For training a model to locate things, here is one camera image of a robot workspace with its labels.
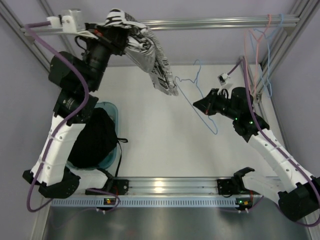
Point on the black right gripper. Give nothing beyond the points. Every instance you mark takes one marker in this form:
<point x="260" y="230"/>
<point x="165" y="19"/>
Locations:
<point x="208" y="102"/>

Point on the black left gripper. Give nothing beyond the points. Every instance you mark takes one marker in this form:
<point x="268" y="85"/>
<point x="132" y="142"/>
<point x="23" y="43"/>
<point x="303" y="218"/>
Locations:
<point x="116" y="40"/>

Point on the black white patterned trousers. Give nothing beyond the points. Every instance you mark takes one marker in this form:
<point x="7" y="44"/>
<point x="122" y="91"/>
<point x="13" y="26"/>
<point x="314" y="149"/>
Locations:
<point x="145" y="50"/>

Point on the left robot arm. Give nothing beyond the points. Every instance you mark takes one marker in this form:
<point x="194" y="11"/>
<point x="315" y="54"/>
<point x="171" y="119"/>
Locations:
<point x="74" y="107"/>

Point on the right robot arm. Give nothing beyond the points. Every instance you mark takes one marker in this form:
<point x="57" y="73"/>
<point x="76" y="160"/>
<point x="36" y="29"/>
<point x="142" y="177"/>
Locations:
<point x="297" y="191"/>

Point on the teal plastic bin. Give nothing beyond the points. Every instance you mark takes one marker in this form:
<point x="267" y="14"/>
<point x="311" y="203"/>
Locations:
<point x="112" y="140"/>

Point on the black clothes pile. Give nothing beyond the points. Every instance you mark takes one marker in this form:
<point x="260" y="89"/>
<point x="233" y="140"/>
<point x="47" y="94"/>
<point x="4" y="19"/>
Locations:
<point x="97" y="140"/>

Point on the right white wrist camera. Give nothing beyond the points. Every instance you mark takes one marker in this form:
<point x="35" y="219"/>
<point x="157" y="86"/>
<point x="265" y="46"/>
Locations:
<point x="224" y="80"/>

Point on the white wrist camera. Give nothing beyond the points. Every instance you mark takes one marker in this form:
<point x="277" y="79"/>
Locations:
<point x="224" y="80"/>
<point x="70" y="22"/>

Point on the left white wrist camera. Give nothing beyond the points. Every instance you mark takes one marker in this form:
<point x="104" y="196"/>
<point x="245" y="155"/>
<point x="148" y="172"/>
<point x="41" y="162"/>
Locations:
<point x="70" y="22"/>

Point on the aluminium hanging rail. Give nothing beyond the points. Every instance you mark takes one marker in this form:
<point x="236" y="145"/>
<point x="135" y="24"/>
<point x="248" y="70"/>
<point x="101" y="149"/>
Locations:
<point x="290" y="20"/>

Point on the pink wire hanger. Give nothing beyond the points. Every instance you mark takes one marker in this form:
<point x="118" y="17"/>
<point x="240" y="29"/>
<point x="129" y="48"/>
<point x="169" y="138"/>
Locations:
<point x="249" y="53"/>

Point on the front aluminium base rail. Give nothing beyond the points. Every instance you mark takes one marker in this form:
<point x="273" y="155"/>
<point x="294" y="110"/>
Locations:
<point x="193" y="186"/>

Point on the slotted grey cable duct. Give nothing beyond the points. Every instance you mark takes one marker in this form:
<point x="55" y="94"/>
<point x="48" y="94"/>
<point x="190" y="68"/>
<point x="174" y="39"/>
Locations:
<point x="150" y="202"/>

